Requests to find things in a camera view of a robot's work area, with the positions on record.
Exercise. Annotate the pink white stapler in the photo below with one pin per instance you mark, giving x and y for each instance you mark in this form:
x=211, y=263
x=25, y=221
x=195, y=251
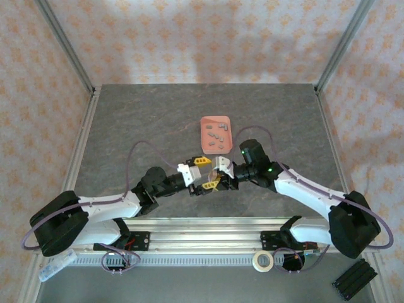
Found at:
x=214, y=174

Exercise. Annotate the aluminium frame post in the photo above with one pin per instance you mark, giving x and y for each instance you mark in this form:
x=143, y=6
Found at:
x=67, y=47
x=341, y=47

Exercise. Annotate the white masking tape roll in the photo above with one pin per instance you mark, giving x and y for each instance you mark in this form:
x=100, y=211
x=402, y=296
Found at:
x=258, y=261

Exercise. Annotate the clear plastic packet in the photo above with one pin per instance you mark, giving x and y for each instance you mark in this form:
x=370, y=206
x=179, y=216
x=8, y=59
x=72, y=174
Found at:
x=57, y=265

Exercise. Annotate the pink plastic tray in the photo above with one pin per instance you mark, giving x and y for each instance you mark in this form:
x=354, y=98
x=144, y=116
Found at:
x=216, y=151

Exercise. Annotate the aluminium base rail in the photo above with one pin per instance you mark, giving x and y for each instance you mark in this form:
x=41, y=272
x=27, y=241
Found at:
x=202, y=240

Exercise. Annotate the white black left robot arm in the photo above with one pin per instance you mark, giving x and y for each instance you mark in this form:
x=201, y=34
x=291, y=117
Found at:
x=107, y=208

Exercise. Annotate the aluminium side rail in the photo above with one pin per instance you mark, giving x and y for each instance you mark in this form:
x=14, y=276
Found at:
x=79, y=151
x=336, y=151

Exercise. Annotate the short black extrusion bar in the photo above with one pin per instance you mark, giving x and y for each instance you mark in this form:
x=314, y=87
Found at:
x=355, y=279

